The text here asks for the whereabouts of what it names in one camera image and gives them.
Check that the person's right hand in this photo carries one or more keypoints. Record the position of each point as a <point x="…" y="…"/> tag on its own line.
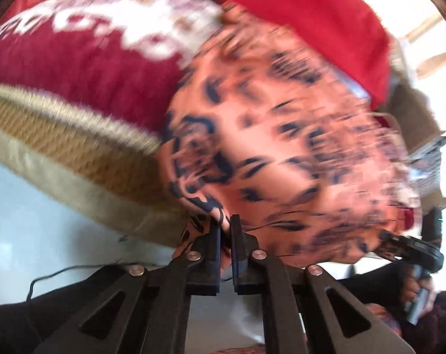
<point x="411" y="289"/>

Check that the red fleece blanket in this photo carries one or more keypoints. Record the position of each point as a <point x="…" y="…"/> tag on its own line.
<point x="300" y="14"/>

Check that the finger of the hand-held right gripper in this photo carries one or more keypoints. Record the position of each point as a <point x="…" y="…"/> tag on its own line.
<point x="387" y="245"/>

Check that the person's black clothing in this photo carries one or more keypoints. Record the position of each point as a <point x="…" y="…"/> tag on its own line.
<point x="20" y="320"/>

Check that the floral plush blanket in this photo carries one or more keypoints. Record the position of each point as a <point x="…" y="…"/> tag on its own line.
<point x="79" y="62"/>

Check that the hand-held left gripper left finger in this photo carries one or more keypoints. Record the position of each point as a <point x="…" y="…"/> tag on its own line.
<point x="215" y="245"/>

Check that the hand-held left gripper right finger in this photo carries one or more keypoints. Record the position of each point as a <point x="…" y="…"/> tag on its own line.
<point x="236" y="245"/>

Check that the orange floral garment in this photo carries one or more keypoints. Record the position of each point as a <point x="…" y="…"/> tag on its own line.
<point x="282" y="136"/>

